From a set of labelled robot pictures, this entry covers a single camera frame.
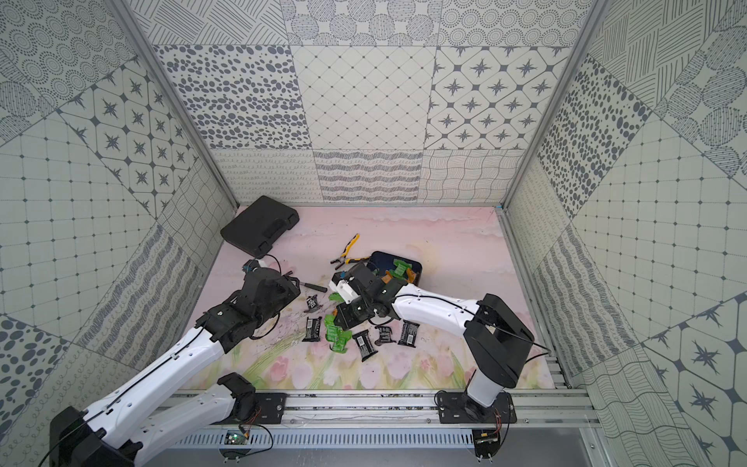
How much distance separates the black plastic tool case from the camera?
1.06 m

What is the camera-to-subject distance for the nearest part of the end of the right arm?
622 mm

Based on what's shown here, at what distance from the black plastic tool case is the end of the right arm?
1.51 ft
